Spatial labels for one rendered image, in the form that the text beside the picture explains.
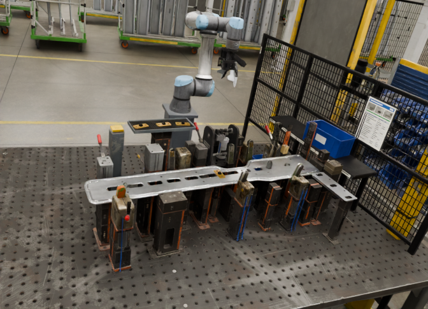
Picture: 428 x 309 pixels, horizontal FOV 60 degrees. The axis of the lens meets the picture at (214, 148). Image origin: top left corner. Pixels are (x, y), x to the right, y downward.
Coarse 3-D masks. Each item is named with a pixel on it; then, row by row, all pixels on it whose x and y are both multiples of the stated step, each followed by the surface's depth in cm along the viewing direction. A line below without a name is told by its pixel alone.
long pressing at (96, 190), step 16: (256, 160) 225; (272, 160) 229; (288, 160) 233; (304, 160) 237; (128, 176) 186; (144, 176) 189; (176, 176) 194; (256, 176) 208; (272, 176) 211; (288, 176) 215; (96, 192) 171; (112, 192) 173; (128, 192) 175; (144, 192) 177; (160, 192) 180
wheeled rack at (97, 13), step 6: (78, 0) 960; (78, 6) 967; (90, 6) 1035; (78, 12) 971; (90, 12) 988; (96, 12) 993; (102, 12) 999; (108, 12) 1024; (114, 12) 1013; (120, 18) 1009
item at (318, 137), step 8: (320, 120) 263; (320, 128) 265; (328, 128) 259; (336, 128) 254; (304, 136) 258; (320, 136) 246; (328, 136) 241; (336, 136) 255; (344, 136) 250; (352, 136) 244; (312, 144) 253; (320, 144) 247; (328, 144) 242; (336, 144) 237; (344, 144) 238; (352, 144) 243; (336, 152) 238; (344, 152) 242
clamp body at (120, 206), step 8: (112, 200) 162; (120, 200) 159; (128, 200) 160; (112, 208) 163; (120, 208) 154; (128, 208) 161; (112, 216) 164; (120, 216) 156; (112, 224) 168; (120, 224) 158; (128, 224) 160; (112, 232) 169; (120, 232) 161; (128, 232) 168; (112, 240) 169; (120, 240) 164; (128, 240) 171; (112, 248) 170; (120, 248) 166; (128, 248) 168; (112, 256) 171; (120, 256) 166; (128, 256) 170; (112, 264) 172; (120, 264) 168; (128, 264) 172; (112, 272) 169
